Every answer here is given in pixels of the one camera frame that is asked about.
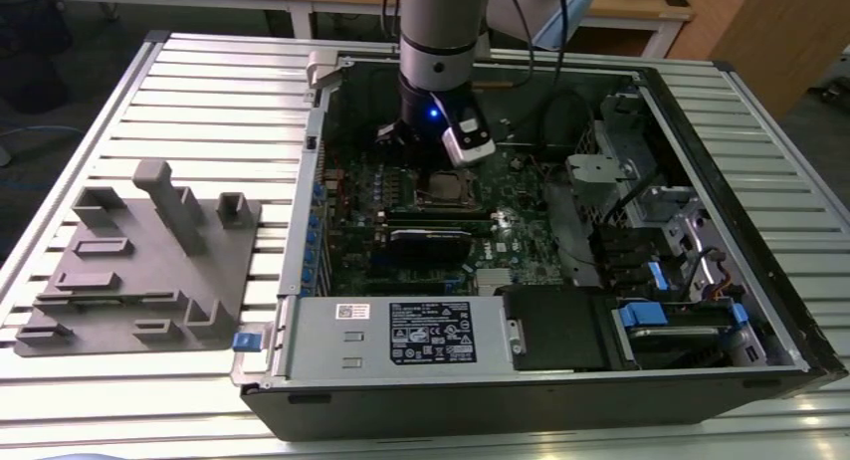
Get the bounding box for hard disk in blue carrier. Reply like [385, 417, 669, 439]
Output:
[614, 300, 751, 369]

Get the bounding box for silver metal bracket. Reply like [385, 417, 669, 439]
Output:
[567, 153, 643, 185]

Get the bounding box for green motherboard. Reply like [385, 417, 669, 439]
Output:
[318, 140, 581, 298]

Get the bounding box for grey power supply unit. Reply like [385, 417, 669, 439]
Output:
[282, 295, 519, 379]

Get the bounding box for black PC case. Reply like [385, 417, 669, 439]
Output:
[228, 49, 850, 444]

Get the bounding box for office chair base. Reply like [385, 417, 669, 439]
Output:
[806, 51, 850, 106]

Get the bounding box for metal drive cage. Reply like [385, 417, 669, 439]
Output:
[569, 92, 674, 228]

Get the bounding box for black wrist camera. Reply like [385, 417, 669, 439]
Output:
[375, 119, 415, 148]

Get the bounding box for grey parts rack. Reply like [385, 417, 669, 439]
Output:
[12, 159, 264, 357]

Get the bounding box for silver CPU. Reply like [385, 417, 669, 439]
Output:
[427, 173, 469, 198]

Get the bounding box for wooden cabinet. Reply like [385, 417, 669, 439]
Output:
[670, 0, 850, 117]

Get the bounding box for black graphics card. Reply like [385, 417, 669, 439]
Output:
[387, 225, 475, 283]

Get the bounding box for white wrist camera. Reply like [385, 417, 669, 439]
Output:
[441, 107, 498, 170]

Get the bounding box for metal socket cover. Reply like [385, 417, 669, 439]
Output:
[415, 170, 478, 208]

